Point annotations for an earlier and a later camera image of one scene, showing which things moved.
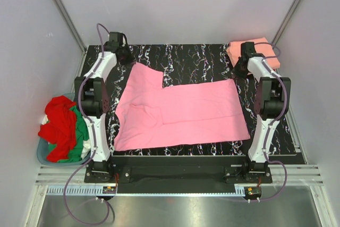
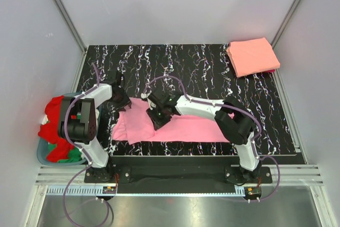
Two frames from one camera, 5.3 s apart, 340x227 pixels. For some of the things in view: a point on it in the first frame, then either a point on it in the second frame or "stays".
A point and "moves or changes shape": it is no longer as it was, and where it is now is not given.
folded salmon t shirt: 263,47 stays
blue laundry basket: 42,149 stays
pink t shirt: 148,115 moves or changes shape
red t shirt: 61,129 stays
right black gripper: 237,75 -> 157,123
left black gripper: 130,59 -> 125,102
